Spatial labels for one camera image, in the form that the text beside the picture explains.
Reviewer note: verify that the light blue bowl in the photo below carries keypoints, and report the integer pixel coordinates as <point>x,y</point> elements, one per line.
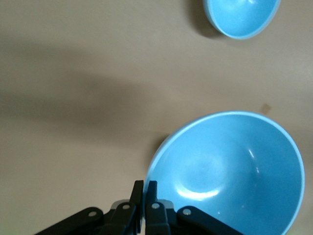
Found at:
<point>232,159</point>
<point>239,19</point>

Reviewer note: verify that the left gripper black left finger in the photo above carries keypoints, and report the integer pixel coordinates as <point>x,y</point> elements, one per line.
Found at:
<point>122,220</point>

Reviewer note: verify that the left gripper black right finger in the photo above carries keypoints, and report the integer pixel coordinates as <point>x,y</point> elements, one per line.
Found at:
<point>156,220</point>

